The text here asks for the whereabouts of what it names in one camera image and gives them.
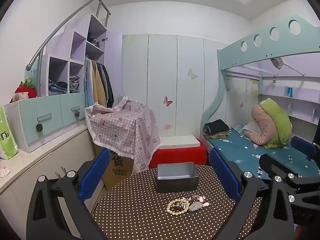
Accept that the red storage box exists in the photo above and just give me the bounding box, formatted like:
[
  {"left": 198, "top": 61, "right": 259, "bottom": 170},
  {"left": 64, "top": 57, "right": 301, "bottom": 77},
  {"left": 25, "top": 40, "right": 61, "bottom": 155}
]
[{"left": 149, "top": 144, "right": 207, "bottom": 170}]

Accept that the light blue hanging garment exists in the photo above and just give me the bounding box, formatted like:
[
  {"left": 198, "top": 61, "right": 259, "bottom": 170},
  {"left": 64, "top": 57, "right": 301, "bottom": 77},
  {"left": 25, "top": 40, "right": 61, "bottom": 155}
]
[{"left": 84, "top": 59, "right": 95, "bottom": 107}]

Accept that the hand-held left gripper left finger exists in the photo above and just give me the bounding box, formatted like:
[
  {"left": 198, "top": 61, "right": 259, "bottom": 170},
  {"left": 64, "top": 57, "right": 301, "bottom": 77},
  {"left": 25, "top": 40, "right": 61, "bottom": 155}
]
[{"left": 26, "top": 149, "right": 110, "bottom": 240}]

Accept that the cardboard box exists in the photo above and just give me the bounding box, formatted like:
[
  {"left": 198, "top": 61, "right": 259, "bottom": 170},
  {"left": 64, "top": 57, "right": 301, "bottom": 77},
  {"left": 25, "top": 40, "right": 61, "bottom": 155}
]
[{"left": 102, "top": 149, "right": 135, "bottom": 191}]

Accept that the cream bead bracelet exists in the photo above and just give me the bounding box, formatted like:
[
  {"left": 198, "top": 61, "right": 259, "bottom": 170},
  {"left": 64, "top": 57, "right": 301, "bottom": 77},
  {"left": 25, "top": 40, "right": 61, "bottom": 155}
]
[{"left": 167, "top": 198, "right": 191, "bottom": 214}]

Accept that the white pillow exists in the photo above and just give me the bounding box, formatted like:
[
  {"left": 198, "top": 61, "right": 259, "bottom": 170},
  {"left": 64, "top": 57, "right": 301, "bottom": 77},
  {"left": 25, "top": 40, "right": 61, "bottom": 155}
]
[{"left": 241, "top": 121, "right": 263, "bottom": 140}]

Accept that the dark hanging coat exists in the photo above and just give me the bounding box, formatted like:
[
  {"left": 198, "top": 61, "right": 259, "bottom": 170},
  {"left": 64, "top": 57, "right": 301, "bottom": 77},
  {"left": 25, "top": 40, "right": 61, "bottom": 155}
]
[{"left": 100, "top": 64, "right": 115, "bottom": 108}]

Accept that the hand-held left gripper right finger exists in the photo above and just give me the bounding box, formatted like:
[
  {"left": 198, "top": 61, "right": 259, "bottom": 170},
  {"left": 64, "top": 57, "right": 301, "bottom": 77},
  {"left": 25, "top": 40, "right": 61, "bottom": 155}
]
[{"left": 209, "top": 148, "right": 297, "bottom": 240}]

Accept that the pink quilt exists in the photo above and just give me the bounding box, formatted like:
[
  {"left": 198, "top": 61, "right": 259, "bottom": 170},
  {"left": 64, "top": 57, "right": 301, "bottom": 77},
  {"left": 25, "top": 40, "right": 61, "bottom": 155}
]
[{"left": 251, "top": 104, "right": 278, "bottom": 147}]

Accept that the tan folded garment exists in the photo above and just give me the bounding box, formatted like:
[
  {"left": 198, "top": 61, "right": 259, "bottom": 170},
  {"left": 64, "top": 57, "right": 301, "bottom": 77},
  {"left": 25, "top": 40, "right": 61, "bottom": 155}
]
[{"left": 208, "top": 131, "right": 232, "bottom": 139}]

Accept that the red strawberry plush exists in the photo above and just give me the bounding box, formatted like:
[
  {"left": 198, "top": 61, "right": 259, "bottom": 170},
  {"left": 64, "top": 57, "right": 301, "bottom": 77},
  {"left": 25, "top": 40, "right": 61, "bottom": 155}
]
[{"left": 10, "top": 77, "right": 37, "bottom": 103}]

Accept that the low white cabinet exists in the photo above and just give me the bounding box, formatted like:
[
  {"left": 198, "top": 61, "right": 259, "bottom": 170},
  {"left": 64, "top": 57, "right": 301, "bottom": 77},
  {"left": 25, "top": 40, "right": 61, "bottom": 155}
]
[{"left": 0, "top": 124, "right": 108, "bottom": 205}]

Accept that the folded blue jeans stack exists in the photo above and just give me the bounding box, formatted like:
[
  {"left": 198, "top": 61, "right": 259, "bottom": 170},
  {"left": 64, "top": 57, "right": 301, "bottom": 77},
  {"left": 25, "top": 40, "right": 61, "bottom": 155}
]
[{"left": 48, "top": 81, "right": 68, "bottom": 96}]

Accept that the yellow hanging coat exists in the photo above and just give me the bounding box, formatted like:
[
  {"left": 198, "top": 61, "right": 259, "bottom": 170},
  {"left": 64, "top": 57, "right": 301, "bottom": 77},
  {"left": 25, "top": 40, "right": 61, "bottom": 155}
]
[{"left": 91, "top": 60, "right": 107, "bottom": 107}]

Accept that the mint white cabinet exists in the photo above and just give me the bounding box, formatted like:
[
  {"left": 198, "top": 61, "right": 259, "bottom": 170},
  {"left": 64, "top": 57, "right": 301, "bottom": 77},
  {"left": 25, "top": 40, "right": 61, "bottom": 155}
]
[{"left": 5, "top": 14, "right": 123, "bottom": 153}]

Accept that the grey metal handrail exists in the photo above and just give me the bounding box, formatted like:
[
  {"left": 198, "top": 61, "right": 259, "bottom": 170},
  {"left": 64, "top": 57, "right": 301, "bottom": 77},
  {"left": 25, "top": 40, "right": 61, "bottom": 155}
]
[{"left": 26, "top": 0, "right": 111, "bottom": 71}]

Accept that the folded grey jeans stack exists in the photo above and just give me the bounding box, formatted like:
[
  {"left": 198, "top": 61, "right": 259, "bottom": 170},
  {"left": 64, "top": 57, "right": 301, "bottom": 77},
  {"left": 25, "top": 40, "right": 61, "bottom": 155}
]
[{"left": 69, "top": 76, "right": 80, "bottom": 94}]

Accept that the grey metal box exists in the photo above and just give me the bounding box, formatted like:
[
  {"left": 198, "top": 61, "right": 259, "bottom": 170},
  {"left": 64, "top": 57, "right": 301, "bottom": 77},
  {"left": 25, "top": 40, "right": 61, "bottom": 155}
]
[{"left": 156, "top": 162, "right": 200, "bottom": 193}]

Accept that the green quilt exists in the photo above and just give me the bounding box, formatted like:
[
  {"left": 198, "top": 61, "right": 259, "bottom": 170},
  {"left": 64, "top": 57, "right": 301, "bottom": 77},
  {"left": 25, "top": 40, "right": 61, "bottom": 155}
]
[{"left": 259, "top": 98, "right": 293, "bottom": 149}]

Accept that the pale green wardrobe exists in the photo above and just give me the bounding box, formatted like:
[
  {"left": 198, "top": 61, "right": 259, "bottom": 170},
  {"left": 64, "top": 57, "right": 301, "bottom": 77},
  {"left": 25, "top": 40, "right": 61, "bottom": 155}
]
[{"left": 122, "top": 33, "right": 225, "bottom": 138}]

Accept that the black folded garment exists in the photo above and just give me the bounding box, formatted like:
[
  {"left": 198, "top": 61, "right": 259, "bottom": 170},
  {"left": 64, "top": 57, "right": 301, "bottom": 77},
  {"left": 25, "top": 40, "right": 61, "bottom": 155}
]
[{"left": 203, "top": 119, "right": 230, "bottom": 134}]

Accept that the pink checked cloth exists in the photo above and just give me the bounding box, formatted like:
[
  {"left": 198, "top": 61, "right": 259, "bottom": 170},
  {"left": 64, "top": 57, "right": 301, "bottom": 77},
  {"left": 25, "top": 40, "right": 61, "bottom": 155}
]
[{"left": 84, "top": 94, "right": 161, "bottom": 174}]

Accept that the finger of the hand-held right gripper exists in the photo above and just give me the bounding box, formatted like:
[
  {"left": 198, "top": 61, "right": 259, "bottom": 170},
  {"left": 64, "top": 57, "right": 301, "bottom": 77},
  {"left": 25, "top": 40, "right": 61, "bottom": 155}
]
[
  {"left": 259, "top": 153, "right": 300, "bottom": 184},
  {"left": 290, "top": 135, "right": 320, "bottom": 160}
]

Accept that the white lid board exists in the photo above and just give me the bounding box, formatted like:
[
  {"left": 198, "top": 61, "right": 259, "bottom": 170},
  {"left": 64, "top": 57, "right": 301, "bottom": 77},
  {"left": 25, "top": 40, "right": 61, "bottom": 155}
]
[{"left": 159, "top": 135, "right": 201, "bottom": 150}]

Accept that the light green bunk bed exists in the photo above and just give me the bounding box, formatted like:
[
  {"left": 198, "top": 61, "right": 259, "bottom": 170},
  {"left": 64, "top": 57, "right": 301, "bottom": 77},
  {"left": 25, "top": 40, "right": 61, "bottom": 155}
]
[{"left": 200, "top": 14, "right": 320, "bottom": 180}]

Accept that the blue printed bed sheet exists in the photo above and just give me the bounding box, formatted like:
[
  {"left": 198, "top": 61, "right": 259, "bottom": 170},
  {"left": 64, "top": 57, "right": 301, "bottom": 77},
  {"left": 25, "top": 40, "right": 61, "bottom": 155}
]
[{"left": 207, "top": 126, "right": 320, "bottom": 180}]

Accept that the green paper bag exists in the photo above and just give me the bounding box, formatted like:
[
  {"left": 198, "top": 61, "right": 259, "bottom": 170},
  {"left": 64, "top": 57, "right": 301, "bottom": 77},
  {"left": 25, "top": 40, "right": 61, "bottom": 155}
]
[{"left": 0, "top": 105, "right": 19, "bottom": 160}]

